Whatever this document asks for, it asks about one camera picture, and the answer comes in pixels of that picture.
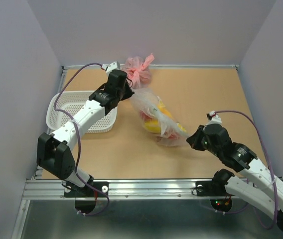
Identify clear plastic fruit bag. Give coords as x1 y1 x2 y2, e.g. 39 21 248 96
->
130 88 188 147

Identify aluminium front rail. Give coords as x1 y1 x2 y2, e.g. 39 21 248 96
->
22 179 204 201

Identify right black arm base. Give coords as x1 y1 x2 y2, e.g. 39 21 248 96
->
191 180 246 215

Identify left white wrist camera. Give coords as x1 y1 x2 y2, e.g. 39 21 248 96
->
101 61 121 75

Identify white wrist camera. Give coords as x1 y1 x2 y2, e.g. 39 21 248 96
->
101 61 121 75
206 111 222 125

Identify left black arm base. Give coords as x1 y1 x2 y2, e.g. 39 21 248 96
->
61 181 109 217

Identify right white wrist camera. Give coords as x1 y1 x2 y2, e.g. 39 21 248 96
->
206 111 222 125

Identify yellow fruit in bag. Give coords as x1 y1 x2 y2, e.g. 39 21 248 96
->
139 102 187 136

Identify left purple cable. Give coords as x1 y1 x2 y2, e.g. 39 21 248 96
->
53 62 110 217

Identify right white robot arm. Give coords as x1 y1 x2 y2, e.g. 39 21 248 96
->
186 123 283 232

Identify pink knotted plastic bag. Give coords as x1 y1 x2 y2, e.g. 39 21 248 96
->
122 53 154 89

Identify white perforated plastic basket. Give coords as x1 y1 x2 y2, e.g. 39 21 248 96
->
46 91 117 133

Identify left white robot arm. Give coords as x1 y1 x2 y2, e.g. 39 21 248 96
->
36 69 134 196

